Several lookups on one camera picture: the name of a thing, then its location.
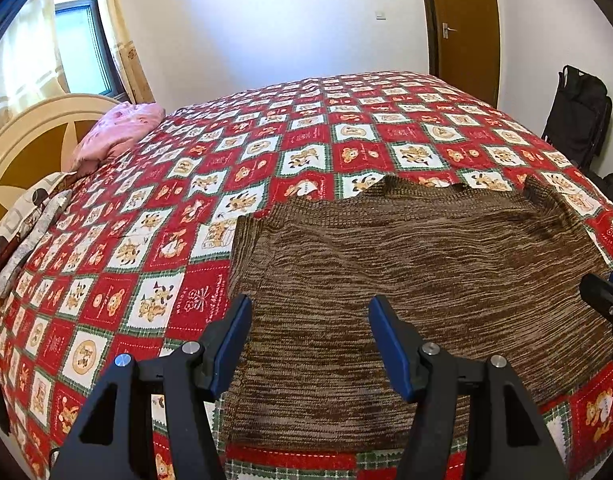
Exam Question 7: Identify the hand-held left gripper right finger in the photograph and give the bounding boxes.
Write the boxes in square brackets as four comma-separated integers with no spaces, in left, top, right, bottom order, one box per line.
[368,295,571,480]

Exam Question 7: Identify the patterned pillow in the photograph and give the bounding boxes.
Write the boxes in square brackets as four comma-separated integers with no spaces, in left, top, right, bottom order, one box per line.
[0,172,73,302]

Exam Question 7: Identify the cream wooden headboard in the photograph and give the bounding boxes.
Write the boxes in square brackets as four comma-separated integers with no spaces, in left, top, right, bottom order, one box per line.
[0,92,124,256]

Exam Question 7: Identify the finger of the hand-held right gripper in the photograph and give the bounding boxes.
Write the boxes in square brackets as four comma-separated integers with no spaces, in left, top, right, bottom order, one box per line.
[579,268,613,332]

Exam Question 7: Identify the window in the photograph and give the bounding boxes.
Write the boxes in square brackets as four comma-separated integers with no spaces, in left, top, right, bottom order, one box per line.
[51,0,120,98]

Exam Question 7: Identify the red checkered printed blanket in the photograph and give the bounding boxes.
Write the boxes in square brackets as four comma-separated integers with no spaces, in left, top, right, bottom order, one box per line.
[0,71,613,480]

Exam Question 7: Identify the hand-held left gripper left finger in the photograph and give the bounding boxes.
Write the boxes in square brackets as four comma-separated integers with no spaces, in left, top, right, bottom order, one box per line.
[50,294,253,480]

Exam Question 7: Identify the brown wooden door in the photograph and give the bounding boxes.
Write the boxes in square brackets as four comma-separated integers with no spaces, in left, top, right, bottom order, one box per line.
[417,0,502,106]

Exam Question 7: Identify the black folded stroller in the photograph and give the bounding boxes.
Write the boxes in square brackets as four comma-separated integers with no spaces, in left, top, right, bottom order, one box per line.
[541,65,613,171]

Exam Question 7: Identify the yellow patterned curtain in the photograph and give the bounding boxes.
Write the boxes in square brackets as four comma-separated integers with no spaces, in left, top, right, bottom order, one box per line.
[93,0,156,104]

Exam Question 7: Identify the sheer white curtain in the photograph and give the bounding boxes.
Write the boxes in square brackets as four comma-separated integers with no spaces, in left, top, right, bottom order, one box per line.
[0,0,64,128]

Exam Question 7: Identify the brown knit sweater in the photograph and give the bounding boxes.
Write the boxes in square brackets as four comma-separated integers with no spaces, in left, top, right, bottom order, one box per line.
[225,175,613,446]

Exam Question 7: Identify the pink pillow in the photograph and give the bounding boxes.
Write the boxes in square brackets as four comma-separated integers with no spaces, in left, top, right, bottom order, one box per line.
[75,101,166,173]

